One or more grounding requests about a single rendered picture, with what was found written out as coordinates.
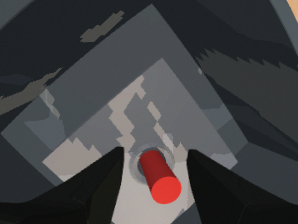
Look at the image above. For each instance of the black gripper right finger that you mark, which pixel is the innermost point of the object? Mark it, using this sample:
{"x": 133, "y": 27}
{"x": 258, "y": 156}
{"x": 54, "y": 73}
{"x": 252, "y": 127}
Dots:
{"x": 222, "y": 197}

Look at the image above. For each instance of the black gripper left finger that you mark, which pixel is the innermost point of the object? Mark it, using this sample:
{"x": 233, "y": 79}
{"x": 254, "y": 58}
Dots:
{"x": 87, "y": 198}

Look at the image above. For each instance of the red peg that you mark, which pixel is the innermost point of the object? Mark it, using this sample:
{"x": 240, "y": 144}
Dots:
{"x": 163, "y": 185}

